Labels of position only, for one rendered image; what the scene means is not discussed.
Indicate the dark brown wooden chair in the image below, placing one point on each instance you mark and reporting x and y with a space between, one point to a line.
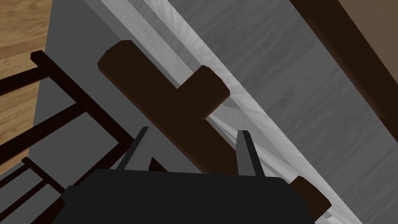
62 84

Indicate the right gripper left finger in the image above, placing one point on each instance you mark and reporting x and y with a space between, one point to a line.
136 155

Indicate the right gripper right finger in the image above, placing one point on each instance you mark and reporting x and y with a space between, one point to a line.
247 158

